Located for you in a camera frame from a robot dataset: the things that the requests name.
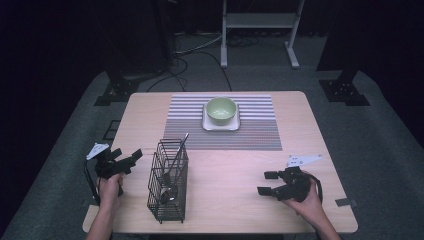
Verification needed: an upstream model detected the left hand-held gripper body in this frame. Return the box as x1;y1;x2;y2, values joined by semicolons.
85;142;135;180

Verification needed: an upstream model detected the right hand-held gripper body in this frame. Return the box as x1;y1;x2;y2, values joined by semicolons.
275;153;323;203

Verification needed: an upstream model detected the long-handled metal spoon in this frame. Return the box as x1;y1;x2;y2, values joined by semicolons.
162;132;190;188

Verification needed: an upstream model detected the black wire cutlery basket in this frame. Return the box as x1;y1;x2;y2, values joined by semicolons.
146;138;190;225

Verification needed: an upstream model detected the green bowl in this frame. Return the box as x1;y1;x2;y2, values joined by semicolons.
205;96;238;127

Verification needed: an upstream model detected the person's right hand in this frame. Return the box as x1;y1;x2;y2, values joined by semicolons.
282;178;330;228

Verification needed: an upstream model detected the person's left hand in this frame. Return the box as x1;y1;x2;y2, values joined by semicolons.
96;172;125;210

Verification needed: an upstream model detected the short metal spoon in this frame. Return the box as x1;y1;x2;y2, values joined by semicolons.
159;186;179;204

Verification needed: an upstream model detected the grey tape strip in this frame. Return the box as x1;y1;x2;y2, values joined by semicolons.
334;197;358;208

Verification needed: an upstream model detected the black stand base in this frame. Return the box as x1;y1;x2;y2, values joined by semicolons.
93;68;140;107
318;68;371;107

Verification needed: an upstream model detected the striped placemat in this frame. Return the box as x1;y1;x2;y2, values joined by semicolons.
162;93;283;152

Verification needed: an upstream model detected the white square plate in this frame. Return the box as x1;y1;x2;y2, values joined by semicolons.
201;103;241;132

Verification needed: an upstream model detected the white metal stand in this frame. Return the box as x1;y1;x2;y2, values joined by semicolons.
220;0;306;70

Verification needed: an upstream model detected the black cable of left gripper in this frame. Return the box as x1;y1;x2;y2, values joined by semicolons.
82;158;102;205

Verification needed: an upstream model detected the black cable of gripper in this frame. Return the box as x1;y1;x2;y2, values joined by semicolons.
82;158;102;205
305;173;324;204

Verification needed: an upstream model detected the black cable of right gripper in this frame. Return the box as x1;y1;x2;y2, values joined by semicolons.
305;173;324;204

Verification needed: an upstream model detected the black square floor frame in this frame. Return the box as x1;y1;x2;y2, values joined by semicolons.
102;119;122;141

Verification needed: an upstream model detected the black floor cable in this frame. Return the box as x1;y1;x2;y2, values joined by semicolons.
145;49;233;93

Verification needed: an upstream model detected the grey floor cable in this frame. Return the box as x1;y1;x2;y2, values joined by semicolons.
173;32;224;57

